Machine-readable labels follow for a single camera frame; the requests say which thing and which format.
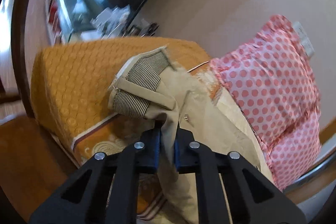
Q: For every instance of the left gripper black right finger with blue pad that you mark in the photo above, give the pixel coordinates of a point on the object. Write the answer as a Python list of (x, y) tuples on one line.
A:
[(229, 188)]

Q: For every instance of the orange patterned bedspread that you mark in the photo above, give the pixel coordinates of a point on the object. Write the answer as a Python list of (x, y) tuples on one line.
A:
[(70, 90)]

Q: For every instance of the beige khaki pants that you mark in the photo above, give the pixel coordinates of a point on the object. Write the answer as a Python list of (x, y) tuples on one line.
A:
[(151, 86)]

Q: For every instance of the dark wooden chair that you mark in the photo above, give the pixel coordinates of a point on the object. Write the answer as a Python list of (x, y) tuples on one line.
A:
[(33, 165)]

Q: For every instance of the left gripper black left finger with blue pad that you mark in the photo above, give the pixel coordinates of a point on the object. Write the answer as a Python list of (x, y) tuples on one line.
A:
[(105, 188)]

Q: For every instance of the white tissue pack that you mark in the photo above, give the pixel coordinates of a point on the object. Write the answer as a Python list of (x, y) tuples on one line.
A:
[(111, 23)]

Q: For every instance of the large pink polka-dot pillow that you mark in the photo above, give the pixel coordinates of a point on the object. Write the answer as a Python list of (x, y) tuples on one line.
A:
[(271, 80)]

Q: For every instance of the white TV cabinet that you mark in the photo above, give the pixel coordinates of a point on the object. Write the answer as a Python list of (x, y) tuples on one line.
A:
[(75, 20)]

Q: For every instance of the white wall socket plate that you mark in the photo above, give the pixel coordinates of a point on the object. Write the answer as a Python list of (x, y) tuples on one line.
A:
[(304, 40)]

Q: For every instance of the small pink polka-dot pillow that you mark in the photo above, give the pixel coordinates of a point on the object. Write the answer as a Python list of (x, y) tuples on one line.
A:
[(295, 151)]

